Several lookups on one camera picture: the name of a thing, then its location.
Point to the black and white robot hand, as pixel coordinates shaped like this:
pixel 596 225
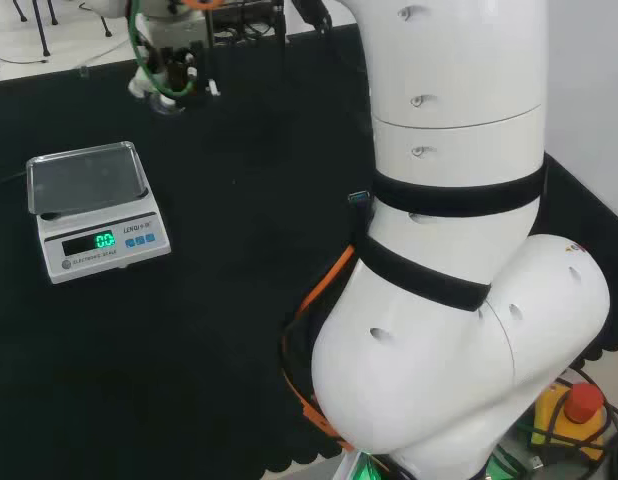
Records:
pixel 175 70

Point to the small clear glass beaker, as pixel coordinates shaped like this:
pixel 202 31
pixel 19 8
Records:
pixel 167 107

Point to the white electronic balance steel pan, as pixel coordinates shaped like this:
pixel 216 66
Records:
pixel 96 220

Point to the black tripod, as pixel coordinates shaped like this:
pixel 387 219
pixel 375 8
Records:
pixel 41 30
pixel 104 26

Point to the black bench cloth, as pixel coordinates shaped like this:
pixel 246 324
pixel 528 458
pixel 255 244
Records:
pixel 229 210

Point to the blue plug connector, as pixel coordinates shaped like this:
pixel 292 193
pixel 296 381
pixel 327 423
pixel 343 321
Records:
pixel 360 198

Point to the yellow stop button red cap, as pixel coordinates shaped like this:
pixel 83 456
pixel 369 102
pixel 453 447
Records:
pixel 581 405

